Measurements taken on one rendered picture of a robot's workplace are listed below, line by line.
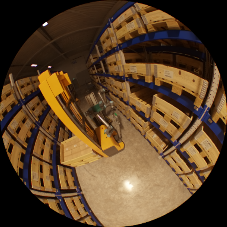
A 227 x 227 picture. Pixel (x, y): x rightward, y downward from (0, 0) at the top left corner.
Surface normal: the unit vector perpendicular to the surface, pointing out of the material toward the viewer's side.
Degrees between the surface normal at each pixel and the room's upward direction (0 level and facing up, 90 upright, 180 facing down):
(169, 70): 90
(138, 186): 0
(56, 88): 90
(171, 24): 90
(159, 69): 90
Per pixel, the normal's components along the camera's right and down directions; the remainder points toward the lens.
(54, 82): 0.42, 0.52
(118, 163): -0.22, -0.73
